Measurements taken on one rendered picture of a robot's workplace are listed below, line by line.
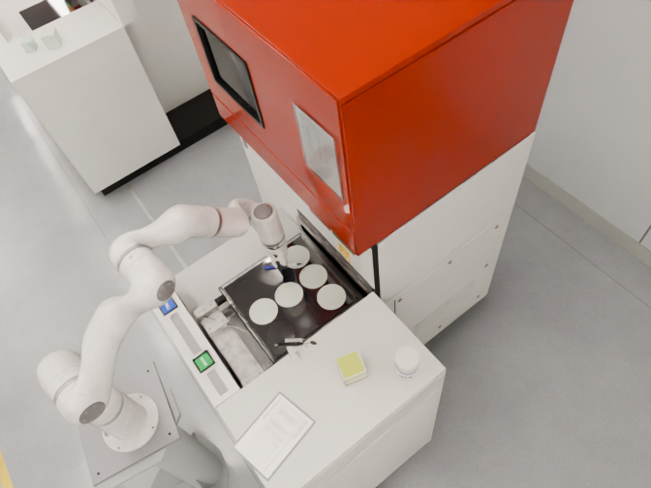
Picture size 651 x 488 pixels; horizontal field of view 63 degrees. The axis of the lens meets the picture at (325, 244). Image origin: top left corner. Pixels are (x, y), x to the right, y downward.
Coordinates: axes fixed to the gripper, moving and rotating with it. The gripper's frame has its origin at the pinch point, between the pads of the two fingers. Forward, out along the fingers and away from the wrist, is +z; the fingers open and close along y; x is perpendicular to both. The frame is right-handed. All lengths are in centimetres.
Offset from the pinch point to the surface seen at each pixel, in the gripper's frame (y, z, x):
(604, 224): 57, 88, -158
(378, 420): -59, -4, -29
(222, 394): -48, -4, 18
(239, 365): -35.7, 4.0, 15.4
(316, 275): -5.1, 2.5, -11.8
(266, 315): -19.0, 2.2, 6.0
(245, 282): -5.0, 2.2, 14.0
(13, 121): 206, 90, 221
